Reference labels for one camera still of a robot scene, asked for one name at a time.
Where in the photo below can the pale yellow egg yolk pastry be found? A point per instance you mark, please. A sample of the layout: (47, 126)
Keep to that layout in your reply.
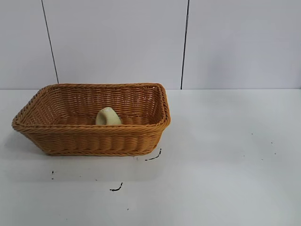
(110, 117)

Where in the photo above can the brown woven wicker basket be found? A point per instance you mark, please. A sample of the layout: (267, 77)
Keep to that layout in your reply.
(94, 139)

